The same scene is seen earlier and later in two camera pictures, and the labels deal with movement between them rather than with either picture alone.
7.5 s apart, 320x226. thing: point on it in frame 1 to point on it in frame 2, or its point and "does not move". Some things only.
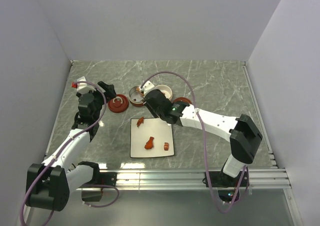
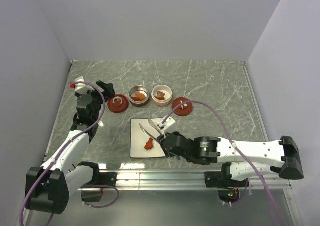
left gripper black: (109, 89) does not move
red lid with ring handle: (118, 104) does not move
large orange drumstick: (149, 144) does not move
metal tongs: (141, 95) to (147, 132)
